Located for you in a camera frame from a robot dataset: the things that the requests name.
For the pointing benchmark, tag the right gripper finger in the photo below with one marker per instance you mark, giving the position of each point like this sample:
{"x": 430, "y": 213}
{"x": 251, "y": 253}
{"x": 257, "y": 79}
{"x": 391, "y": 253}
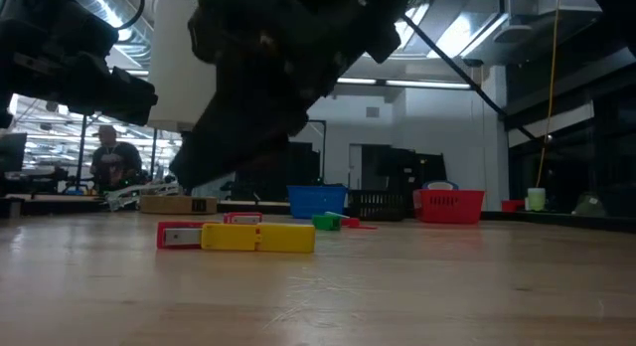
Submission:
{"x": 228, "y": 147}

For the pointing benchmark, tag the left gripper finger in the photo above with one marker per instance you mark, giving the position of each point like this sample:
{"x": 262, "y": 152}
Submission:
{"x": 134, "y": 97}

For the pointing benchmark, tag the green stapler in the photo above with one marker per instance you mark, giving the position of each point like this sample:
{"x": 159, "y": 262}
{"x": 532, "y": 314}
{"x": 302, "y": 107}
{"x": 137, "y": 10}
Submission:
{"x": 325, "y": 223}

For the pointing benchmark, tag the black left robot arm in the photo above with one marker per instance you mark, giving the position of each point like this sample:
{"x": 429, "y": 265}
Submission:
{"x": 49, "y": 18}

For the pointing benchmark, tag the person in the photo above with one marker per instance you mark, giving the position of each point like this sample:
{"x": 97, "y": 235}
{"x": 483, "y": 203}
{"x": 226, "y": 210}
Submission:
{"x": 115, "y": 162}

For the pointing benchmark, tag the black monitor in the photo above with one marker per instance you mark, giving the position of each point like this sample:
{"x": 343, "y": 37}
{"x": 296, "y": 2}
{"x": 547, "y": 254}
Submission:
{"x": 12, "y": 152}

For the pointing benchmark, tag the blue plastic basket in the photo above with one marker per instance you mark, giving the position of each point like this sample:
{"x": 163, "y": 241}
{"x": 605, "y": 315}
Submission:
{"x": 317, "y": 201}

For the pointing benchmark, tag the long ceiling light strip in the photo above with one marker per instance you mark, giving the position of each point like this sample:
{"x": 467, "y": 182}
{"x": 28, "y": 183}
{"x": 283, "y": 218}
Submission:
{"x": 402, "y": 81}

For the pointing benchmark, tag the black plastic basket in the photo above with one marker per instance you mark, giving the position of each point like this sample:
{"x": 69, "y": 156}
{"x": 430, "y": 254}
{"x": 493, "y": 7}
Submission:
{"x": 380, "y": 205}

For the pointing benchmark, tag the dark background cabinet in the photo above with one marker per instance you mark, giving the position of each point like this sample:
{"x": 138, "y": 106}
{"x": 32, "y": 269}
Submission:
{"x": 402, "y": 169}

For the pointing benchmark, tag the red plastic basket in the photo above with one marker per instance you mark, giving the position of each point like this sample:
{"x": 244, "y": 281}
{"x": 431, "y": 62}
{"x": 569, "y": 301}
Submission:
{"x": 449, "y": 207}

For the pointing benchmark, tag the small red bin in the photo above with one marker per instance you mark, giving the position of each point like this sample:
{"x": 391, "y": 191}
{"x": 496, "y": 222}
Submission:
{"x": 512, "y": 206}

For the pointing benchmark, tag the pale green cup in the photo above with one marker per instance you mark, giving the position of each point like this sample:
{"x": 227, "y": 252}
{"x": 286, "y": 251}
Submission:
{"x": 535, "y": 199}

